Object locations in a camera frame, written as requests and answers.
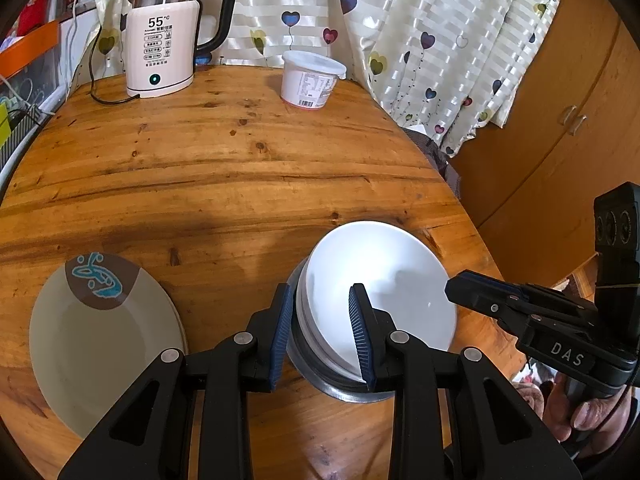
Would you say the red snack package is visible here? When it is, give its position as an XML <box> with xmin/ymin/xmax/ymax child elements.
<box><xmin>10</xmin><ymin>0</ymin><xmax>57</xmax><ymax>37</ymax></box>

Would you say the grey-green plate with blue design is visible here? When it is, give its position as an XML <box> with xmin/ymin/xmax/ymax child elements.
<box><xmin>29</xmin><ymin>251</ymin><xmax>183</xmax><ymax>441</ymax></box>

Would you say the cream curtain with heart print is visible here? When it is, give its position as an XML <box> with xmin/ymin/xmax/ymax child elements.
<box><xmin>92</xmin><ymin>0</ymin><xmax>571</xmax><ymax>158</ymax></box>

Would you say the stainless steel bowl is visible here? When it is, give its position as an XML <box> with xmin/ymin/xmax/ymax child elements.
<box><xmin>285</xmin><ymin>255</ymin><xmax>401</xmax><ymax>405</ymax></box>

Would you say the person's right hand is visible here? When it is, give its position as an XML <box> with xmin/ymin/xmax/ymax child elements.
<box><xmin>542</xmin><ymin>380</ymin><xmax>633</xmax><ymax>445</ymax></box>

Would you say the white deep plate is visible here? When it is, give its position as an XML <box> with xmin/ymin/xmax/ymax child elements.
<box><xmin>304</xmin><ymin>221</ymin><xmax>458</xmax><ymax>378</ymax></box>

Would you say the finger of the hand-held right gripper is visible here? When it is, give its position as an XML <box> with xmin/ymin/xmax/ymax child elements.
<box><xmin>444</xmin><ymin>269</ymin><xmax>592</xmax><ymax>347</ymax></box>
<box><xmin>499</xmin><ymin>281</ymin><xmax>597</xmax><ymax>322</ymax></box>

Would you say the grey ribbed rack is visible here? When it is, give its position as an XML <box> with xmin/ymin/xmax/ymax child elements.
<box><xmin>0</xmin><ymin>107</ymin><xmax>53</xmax><ymax>178</ymax></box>

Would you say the white plastic tub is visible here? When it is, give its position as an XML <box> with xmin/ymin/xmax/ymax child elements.
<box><xmin>280</xmin><ymin>50</ymin><xmax>347</xmax><ymax>110</ymax></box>

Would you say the clear box with orange lid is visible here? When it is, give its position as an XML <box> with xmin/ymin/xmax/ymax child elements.
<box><xmin>0</xmin><ymin>15</ymin><xmax>69</xmax><ymax>111</ymax></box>

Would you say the black kettle power cable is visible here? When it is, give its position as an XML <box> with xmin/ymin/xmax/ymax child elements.
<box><xmin>88</xmin><ymin>24</ymin><xmax>139</xmax><ymax>107</ymax></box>

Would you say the metal cabinet handle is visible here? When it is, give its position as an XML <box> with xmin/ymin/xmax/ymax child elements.
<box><xmin>556</xmin><ymin>104</ymin><xmax>589</xmax><ymax>137</ymax></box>

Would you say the white bowl with dark stripe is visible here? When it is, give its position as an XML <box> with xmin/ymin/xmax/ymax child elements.
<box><xmin>292</xmin><ymin>255</ymin><xmax>366</xmax><ymax>382</ymax></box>

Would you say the wooden cabinet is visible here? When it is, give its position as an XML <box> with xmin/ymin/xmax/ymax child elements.
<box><xmin>450</xmin><ymin>0</ymin><xmax>640</xmax><ymax>281</ymax></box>

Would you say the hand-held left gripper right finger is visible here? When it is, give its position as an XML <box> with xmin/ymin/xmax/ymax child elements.
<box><xmin>347</xmin><ymin>282</ymin><xmax>583</xmax><ymax>480</ymax></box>

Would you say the white electric kettle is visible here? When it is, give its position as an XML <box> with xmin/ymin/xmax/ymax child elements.
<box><xmin>122</xmin><ymin>0</ymin><xmax>238</xmax><ymax>99</ymax></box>

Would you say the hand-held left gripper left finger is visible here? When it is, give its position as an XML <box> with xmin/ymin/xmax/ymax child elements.
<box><xmin>57</xmin><ymin>282</ymin><xmax>296</xmax><ymax>480</ymax></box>

